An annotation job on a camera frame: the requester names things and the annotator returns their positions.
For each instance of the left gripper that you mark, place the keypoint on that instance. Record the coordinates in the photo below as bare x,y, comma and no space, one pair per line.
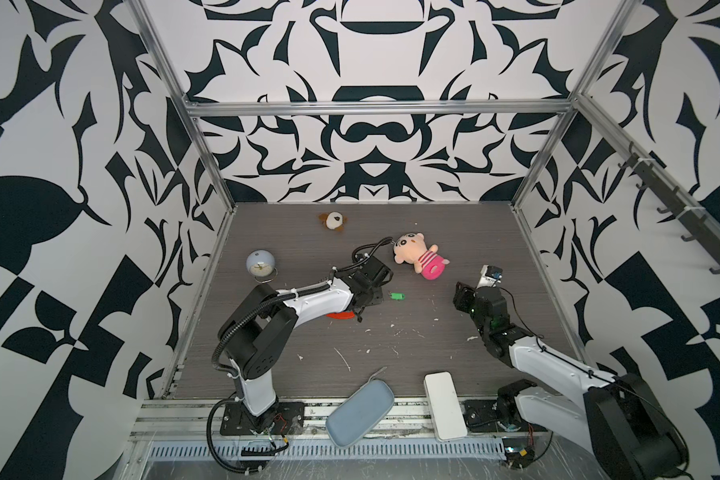
378,299

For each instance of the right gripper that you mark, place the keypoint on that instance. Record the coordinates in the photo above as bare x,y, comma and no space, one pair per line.
463,297

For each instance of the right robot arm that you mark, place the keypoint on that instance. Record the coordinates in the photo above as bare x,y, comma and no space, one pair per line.
615,418

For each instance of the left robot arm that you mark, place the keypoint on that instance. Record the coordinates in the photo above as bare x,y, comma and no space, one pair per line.
255,335

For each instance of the pink plush doll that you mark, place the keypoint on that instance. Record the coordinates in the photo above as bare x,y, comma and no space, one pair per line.
411,248

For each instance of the brown white plush toy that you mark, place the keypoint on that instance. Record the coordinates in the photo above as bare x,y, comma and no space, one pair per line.
334,221

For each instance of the white dome timer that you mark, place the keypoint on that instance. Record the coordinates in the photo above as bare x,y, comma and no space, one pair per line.
261,265

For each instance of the white rectangular box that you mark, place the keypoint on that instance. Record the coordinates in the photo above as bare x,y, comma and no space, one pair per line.
445,409

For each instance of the grey glasses case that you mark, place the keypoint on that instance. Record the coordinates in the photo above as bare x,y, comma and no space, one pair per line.
360,413

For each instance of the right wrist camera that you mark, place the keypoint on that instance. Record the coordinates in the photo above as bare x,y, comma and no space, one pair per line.
490,276

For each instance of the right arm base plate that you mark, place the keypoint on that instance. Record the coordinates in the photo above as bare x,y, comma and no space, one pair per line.
482,416

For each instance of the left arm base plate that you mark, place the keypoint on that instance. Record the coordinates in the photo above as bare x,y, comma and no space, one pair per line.
282,418

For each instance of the wall hook rack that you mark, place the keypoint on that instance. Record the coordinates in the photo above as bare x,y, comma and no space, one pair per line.
677,203

